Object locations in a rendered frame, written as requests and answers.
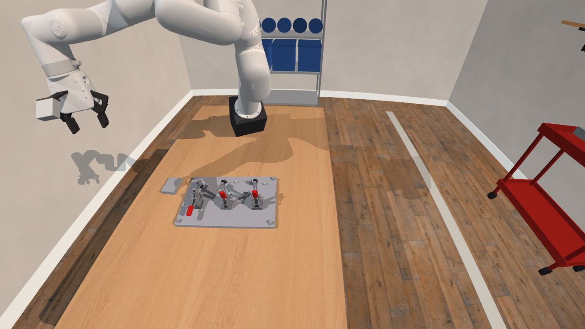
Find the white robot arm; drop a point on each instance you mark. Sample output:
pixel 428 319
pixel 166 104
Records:
pixel 217 22

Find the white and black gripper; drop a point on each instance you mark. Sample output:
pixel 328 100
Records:
pixel 81 96

